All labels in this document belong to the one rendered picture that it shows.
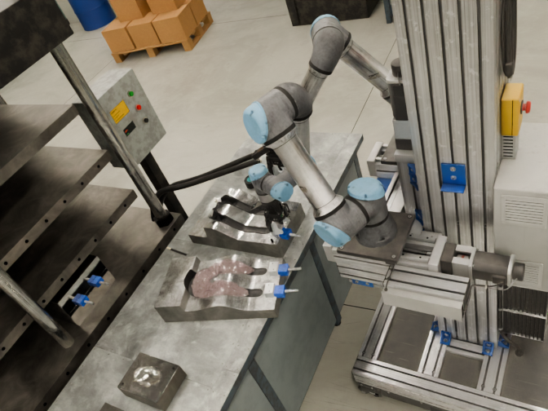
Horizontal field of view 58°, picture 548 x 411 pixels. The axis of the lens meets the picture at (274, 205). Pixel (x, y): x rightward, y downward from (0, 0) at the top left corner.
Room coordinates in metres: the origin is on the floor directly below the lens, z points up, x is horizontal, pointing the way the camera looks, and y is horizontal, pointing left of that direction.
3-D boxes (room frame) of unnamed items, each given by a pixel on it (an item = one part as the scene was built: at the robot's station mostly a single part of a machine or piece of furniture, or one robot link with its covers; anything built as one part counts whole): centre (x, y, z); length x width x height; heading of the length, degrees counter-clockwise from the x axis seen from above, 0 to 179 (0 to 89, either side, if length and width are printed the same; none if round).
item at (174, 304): (1.45, 0.33, 0.86); 0.50 x 0.26 x 0.11; 66
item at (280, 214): (1.56, 0.00, 1.04); 0.09 x 0.08 x 0.12; 49
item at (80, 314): (1.88, 1.12, 0.87); 0.50 x 0.27 x 0.17; 49
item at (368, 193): (1.22, -0.29, 1.20); 0.13 x 0.12 x 0.14; 116
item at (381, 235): (1.23, -0.30, 1.09); 0.15 x 0.15 x 0.10
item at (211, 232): (1.77, 0.16, 0.87); 0.50 x 0.26 x 0.14; 49
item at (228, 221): (1.75, 0.15, 0.92); 0.35 x 0.16 x 0.09; 49
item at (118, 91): (2.39, 0.55, 0.74); 0.30 x 0.22 x 1.47; 139
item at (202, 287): (1.45, 0.32, 0.90); 0.26 x 0.18 x 0.08; 66
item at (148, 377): (1.15, 0.67, 0.84); 0.20 x 0.15 x 0.07; 49
